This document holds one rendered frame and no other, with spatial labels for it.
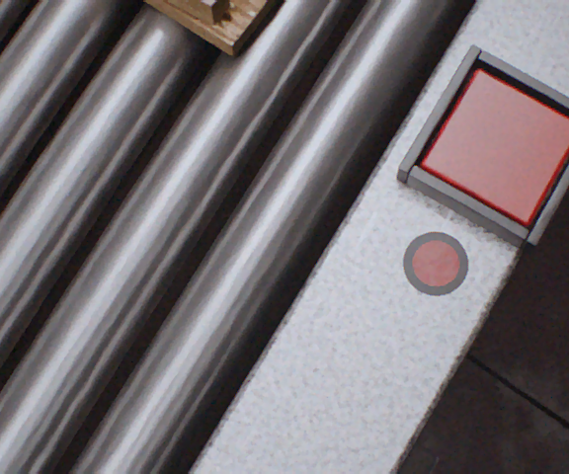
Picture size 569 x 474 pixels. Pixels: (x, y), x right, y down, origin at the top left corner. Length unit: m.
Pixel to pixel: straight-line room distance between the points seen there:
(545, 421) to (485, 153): 0.95
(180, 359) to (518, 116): 0.20
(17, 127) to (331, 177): 0.16
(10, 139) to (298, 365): 0.18
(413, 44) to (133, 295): 0.19
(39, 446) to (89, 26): 0.22
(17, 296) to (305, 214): 0.15
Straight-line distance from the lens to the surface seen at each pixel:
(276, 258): 0.60
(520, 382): 1.54
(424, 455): 0.68
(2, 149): 0.64
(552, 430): 1.54
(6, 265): 0.62
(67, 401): 0.60
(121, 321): 0.60
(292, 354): 0.59
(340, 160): 0.62
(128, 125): 0.63
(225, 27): 0.62
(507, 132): 0.62
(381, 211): 0.61
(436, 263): 0.61
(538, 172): 0.61
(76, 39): 0.65
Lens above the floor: 1.50
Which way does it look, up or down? 75 degrees down
